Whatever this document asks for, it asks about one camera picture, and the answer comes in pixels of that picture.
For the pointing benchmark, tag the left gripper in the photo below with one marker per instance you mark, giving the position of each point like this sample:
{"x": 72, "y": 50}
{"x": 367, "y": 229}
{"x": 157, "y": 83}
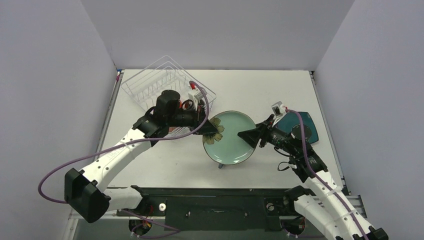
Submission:
{"x": 208, "y": 127}

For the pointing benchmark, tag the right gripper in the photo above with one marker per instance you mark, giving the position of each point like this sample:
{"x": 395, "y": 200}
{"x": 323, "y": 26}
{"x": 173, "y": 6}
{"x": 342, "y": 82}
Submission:
{"x": 263, "y": 133}

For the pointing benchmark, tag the light green floral plate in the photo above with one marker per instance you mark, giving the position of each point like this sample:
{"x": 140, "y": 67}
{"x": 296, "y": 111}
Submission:
{"x": 226, "y": 147}

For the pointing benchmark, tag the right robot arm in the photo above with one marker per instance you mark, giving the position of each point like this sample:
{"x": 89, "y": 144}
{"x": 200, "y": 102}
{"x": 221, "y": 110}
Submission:
{"x": 322, "y": 202}

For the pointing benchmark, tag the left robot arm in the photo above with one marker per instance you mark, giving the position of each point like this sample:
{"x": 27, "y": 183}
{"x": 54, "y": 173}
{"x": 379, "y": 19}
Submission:
{"x": 87, "y": 190}

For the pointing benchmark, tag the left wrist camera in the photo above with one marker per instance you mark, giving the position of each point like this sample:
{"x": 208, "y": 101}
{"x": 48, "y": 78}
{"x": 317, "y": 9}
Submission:
{"x": 194, "y": 94}

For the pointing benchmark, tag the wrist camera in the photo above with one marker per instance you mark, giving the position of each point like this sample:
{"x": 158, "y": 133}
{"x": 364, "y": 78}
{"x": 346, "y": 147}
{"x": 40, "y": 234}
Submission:
{"x": 194, "y": 94}
{"x": 279, "y": 109}

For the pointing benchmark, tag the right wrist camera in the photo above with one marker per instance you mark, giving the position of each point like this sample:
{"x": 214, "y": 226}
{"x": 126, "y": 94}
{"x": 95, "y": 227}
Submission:
{"x": 279, "y": 109}

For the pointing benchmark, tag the white wire dish rack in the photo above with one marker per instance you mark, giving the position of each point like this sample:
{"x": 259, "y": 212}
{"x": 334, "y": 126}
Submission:
{"x": 158, "y": 90}

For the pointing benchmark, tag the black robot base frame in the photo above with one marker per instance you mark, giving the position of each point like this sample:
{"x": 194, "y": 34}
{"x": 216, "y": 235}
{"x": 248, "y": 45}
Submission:
{"x": 218, "y": 209}

